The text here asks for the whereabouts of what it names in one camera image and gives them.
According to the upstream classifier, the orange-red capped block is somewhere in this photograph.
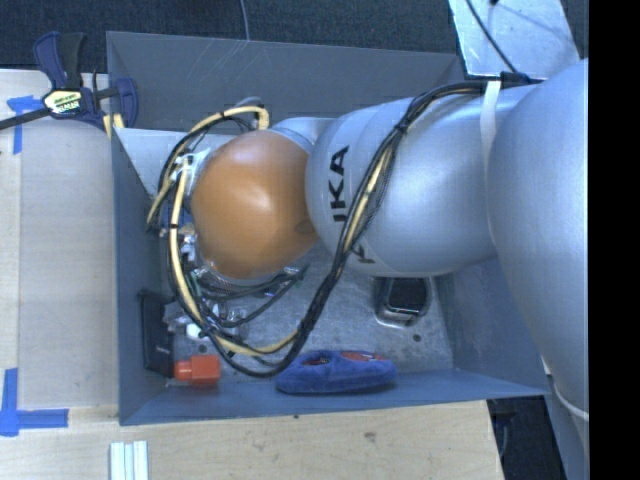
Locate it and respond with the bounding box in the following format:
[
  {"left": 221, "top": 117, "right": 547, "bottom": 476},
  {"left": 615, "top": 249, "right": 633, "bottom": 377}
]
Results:
[{"left": 173, "top": 354, "right": 222, "bottom": 385}]

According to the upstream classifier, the black box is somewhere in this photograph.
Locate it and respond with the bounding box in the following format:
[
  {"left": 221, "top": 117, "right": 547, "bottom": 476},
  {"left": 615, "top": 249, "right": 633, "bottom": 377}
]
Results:
[{"left": 138, "top": 289, "right": 177, "bottom": 378}]

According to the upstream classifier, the blue and red plush toy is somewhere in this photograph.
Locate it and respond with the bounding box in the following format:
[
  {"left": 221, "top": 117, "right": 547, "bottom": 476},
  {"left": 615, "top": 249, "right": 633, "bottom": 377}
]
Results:
[{"left": 275, "top": 349, "right": 399, "bottom": 396}]

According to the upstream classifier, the pale wood board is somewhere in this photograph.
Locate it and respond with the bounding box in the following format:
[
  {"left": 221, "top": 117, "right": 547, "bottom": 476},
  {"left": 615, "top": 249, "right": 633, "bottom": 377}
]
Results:
[{"left": 18, "top": 117, "right": 121, "bottom": 412}]

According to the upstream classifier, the grey metal bin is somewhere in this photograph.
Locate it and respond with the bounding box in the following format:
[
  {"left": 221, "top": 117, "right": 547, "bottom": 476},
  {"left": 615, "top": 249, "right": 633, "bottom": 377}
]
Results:
[{"left": 105, "top": 30, "right": 552, "bottom": 427}]

